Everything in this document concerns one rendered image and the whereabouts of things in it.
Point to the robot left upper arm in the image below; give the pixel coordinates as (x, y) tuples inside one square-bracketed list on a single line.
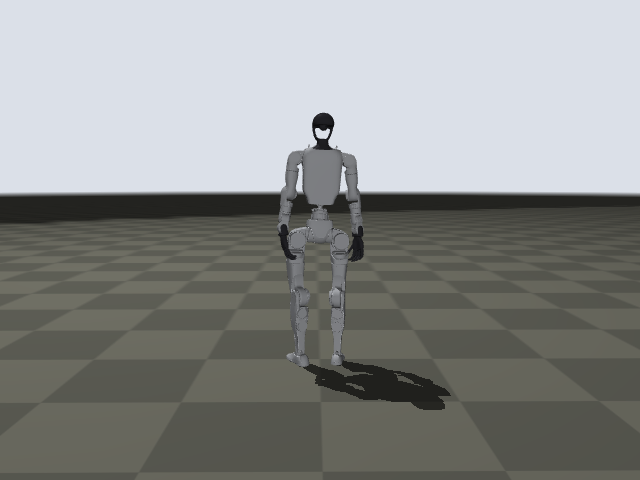
[(291, 175)]

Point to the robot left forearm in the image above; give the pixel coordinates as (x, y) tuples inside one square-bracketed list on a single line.
[(285, 210)]

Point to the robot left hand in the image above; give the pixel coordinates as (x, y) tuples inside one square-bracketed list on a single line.
[(284, 242)]

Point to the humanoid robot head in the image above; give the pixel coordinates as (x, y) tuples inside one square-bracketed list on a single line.
[(323, 121)]

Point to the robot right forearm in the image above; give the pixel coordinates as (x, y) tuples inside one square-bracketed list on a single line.
[(356, 215)]

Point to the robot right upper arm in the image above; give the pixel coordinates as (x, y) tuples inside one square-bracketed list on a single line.
[(349, 161)]

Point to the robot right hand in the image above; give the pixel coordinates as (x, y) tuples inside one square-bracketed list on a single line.
[(357, 245)]

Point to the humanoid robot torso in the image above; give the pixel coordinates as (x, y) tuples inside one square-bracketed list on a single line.
[(321, 185)]

